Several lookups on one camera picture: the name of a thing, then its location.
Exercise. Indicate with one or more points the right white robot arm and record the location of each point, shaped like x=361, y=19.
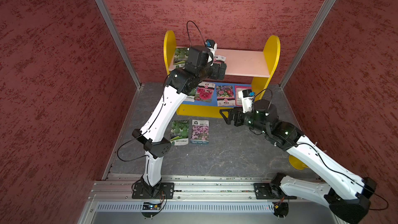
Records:
x=346, y=194

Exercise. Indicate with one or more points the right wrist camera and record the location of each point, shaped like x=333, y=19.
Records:
x=247, y=98

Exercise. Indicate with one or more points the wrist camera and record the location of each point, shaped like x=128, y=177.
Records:
x=247, y=98
x=212, y=46

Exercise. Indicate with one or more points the right corner aluminium post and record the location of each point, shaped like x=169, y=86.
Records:
x=312, y=32

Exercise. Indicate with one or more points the purple flower seed bag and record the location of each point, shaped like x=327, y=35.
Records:
x=200, y=132

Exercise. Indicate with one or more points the mixed flower seed bag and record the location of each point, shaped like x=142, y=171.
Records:
x=225, y=95

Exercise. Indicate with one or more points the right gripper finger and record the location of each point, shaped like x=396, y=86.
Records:
x=226, y=116
x=230, y=110

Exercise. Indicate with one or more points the left corner aluminium post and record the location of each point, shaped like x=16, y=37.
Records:
x=103, y=8

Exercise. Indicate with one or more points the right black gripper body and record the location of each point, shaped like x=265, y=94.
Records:
x=240, y=118

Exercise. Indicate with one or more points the green gourd bag lower shelf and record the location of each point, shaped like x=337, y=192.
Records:
x=191, y=96

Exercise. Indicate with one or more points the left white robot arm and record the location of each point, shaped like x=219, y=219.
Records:
x=179, y=83

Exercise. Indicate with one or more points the large green gourd seed bag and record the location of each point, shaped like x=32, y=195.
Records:
x=179, y=133

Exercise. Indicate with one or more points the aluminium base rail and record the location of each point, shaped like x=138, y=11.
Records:
x=124, y=187

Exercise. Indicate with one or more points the corner aluminium post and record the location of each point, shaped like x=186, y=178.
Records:
x=312, y=32
x=103, y=8

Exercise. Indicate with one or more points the yellow pencil cup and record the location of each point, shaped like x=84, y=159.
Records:
x=296, y=163

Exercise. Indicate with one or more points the pink zinnia seed bag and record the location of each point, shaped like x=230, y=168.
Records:
x=219, y=59

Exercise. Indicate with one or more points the yellow wooden shelf unit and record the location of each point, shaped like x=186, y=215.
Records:
x=260, y=65

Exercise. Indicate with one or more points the red dahlia seed bag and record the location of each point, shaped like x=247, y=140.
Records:
x=204, y=92

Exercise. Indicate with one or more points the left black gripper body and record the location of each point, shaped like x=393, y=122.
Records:
x=213, y=71

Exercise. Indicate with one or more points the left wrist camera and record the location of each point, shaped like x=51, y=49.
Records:
x=212, y=46

